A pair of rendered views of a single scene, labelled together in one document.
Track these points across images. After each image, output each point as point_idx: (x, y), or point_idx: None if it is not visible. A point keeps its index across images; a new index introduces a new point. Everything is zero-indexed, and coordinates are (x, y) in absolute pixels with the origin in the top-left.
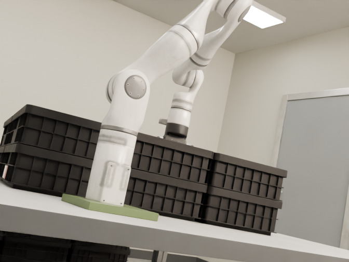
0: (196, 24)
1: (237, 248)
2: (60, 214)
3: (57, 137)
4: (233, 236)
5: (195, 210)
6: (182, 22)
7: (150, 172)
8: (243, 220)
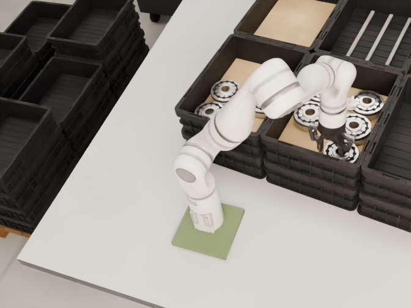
0: (224, 128)
1: None
2: (108, 289)
3: None
4: (269, 302)
5: (347, 203)
6: (216, 118)
7: (288, 170)
8: (409, 225)
